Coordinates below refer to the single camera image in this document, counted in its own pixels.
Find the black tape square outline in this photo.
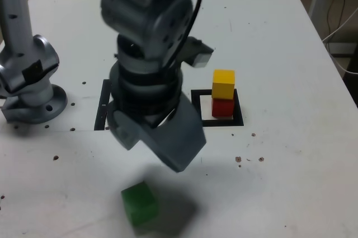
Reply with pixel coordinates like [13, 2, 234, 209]
[191, 88, 244, 128]

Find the white cable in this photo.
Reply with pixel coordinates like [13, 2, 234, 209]
[323, 8, 358, 75]

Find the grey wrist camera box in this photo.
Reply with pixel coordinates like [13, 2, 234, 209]
[181, 36, 215, 68]

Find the green cube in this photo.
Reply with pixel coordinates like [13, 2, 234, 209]
[120, 181, 159, 227]

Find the red cube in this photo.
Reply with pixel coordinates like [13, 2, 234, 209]
[211, 97, 235, 118]

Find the black tape strip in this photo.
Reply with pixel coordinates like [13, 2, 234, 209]
[93, 78, 112, 132]

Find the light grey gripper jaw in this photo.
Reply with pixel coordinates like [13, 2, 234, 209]
[138, 92, 207, 174]

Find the yellow cube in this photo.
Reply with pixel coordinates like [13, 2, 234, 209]
[211, 69, 236, 100]

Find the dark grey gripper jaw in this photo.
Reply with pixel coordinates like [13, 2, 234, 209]
[107, 100, 144, 151]

